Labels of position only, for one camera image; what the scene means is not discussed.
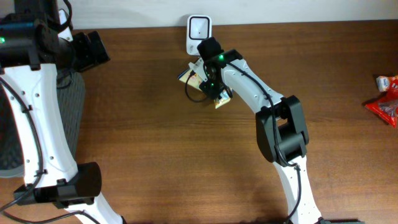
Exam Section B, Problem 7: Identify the red snack bag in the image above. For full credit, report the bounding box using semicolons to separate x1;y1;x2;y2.
365;75;397;128

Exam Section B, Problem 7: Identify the orange tissue pack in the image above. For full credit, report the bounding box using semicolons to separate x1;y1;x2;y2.
376;76;393;92

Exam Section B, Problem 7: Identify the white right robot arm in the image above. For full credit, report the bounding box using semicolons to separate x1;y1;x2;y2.
195;37;324;223

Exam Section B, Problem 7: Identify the yellow snack bag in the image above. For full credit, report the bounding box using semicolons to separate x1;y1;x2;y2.
178;68;231;109

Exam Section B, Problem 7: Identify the white barcode scanner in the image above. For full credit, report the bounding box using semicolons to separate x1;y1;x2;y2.
186;15;212;56

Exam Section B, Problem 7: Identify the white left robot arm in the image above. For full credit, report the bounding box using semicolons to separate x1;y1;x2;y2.
1;1;124;223

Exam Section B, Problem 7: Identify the grey plastic mesh basket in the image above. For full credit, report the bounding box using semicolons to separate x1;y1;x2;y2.
1;73;85;178

